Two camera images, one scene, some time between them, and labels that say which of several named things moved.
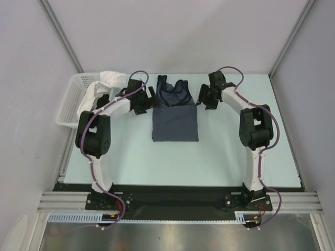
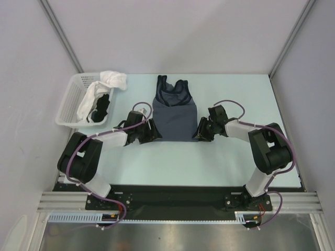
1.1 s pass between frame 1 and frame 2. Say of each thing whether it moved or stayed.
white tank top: stayed
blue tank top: stayed
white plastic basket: stayed
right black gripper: moved
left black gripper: moved
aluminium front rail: stayed
